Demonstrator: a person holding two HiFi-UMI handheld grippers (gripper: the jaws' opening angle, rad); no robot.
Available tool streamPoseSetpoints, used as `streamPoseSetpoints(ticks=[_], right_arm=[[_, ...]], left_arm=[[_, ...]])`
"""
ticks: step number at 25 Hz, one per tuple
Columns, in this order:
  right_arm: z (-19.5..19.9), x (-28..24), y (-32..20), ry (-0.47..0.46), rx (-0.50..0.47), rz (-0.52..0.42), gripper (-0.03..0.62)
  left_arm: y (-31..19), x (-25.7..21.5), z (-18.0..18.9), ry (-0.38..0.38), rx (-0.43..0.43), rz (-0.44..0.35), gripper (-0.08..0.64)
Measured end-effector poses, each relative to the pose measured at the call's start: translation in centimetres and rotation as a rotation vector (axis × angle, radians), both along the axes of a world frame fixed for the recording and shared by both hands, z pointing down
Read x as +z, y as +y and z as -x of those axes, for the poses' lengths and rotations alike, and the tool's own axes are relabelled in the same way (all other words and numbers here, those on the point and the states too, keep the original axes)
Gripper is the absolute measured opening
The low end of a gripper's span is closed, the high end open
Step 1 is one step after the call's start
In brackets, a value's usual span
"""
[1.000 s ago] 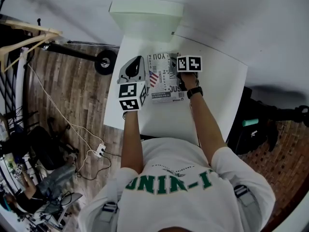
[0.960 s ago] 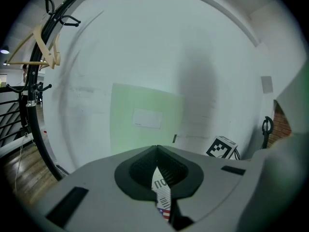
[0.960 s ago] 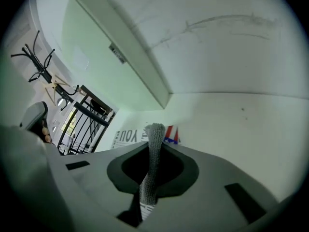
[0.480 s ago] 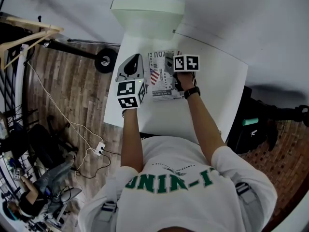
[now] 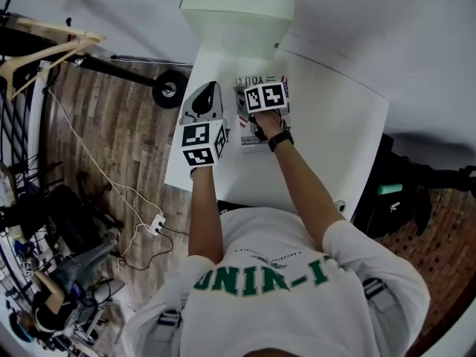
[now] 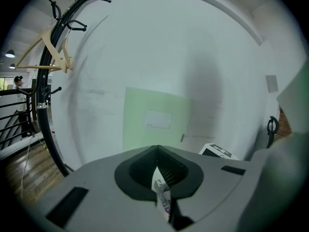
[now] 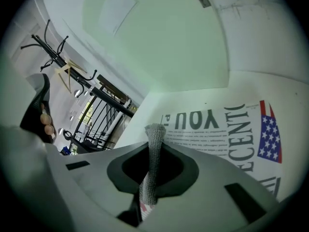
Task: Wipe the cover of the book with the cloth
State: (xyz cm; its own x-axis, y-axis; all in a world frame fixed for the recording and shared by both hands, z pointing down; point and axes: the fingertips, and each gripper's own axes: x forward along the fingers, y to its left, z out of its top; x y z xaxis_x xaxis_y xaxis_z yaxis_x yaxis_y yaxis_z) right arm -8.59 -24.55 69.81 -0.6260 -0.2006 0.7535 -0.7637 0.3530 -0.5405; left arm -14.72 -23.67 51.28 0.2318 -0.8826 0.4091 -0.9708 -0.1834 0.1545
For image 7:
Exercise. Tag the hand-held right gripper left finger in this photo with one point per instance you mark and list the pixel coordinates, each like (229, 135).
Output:
(91, 182)

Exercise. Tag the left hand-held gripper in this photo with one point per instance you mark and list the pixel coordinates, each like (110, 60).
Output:
(30, 120)

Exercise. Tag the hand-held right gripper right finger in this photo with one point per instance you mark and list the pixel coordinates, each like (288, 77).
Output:
(217, 197)

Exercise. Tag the printed magazine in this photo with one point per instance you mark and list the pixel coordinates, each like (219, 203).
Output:
(217, 134)

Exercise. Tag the grey knitted sock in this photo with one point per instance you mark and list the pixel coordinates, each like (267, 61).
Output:
(154, 153)

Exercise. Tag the person's left hand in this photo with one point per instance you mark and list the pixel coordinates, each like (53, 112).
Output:
(47, 122)

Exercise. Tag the wooden clothes hanger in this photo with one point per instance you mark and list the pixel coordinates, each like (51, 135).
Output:
(63, 80)
(77, 66)

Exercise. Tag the black stair railing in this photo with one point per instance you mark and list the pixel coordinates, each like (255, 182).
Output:
(101, 124)

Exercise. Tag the black coat rack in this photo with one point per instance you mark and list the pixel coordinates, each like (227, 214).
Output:
(79, 78)

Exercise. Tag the yellow black striped bar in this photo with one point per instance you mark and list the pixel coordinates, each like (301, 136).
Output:
(132, 108)

